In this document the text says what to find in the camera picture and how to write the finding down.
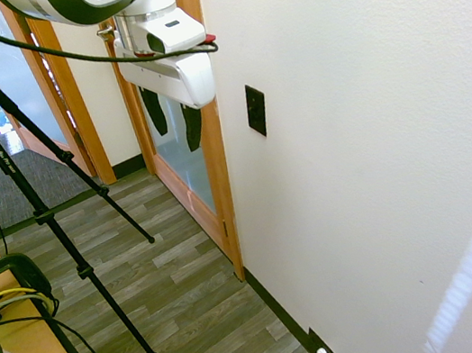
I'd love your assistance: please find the yellow cable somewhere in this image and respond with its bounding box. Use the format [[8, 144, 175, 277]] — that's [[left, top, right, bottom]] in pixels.
[[0, 282, 55, 322]]

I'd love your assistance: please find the silver door handle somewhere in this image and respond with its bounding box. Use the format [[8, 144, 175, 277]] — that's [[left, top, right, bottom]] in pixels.
[[95, 23, 117, 41]]

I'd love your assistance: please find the grey cable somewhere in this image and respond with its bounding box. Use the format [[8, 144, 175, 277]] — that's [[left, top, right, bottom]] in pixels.
[[0, 290, 53, 322]]

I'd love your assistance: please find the black wall outlet plate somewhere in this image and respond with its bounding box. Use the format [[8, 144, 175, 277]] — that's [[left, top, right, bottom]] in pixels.
[[305, 322, 337, 353]]

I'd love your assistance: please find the wooden glass door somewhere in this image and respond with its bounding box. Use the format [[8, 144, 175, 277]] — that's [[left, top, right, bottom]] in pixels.
[[94, 0, 251, 299]]

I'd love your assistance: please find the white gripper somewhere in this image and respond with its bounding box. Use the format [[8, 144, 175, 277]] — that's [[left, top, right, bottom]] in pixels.
[[113, 29, 227, 163]]

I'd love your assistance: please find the black clamp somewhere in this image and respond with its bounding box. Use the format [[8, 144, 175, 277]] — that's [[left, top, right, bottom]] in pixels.
[[0, 247, 56, 311]]

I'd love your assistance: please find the wooden framed glass partition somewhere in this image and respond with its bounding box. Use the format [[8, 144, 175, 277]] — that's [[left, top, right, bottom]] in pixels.
[[0, 0, 119, 204]]

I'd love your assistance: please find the black camera tripod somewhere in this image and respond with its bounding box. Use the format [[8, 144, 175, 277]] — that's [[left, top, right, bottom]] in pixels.
[[0, 0, 177, 353]]

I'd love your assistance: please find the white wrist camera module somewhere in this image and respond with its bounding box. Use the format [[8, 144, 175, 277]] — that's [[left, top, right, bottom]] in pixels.
[[113, 0, 210, 63]]

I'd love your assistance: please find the black wall light switch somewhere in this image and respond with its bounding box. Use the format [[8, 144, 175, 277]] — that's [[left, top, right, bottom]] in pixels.
[[241, 81, 273, 140]]

